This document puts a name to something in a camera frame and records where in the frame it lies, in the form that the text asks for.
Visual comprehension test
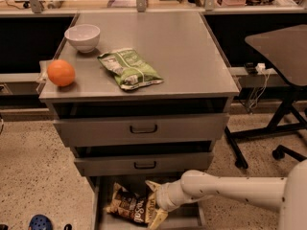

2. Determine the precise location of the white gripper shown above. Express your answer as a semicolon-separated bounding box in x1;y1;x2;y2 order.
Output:
145;180;192;230

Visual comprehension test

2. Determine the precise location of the brown chip bag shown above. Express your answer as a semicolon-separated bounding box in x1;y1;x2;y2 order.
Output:
106;182;155;224

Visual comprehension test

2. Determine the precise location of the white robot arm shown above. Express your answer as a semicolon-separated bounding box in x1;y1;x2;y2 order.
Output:
146;160;307;230

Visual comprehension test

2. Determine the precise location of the grey bottom drawer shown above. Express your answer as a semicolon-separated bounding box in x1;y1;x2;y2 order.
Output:
91;172;206;230

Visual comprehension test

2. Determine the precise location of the grey top drawer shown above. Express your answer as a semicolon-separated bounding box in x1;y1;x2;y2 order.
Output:
55;98;228;147

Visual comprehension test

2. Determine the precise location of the grey drawer cabinet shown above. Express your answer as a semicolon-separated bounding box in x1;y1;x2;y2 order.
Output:
38;11;241;230

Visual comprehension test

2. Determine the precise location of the green chip bag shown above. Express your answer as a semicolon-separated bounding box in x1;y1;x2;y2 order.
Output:
98;48;164;91

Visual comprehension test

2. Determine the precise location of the black office chair base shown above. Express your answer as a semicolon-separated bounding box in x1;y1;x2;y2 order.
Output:
272;145;307;162

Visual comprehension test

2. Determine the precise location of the orange ball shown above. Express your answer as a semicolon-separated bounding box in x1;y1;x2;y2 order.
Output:
47;59;75;87

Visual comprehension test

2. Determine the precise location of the white power adapter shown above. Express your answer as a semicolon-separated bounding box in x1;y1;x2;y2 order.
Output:
256;63;266;74

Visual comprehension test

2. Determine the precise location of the white bowl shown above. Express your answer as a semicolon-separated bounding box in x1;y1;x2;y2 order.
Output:
64;24;101;53

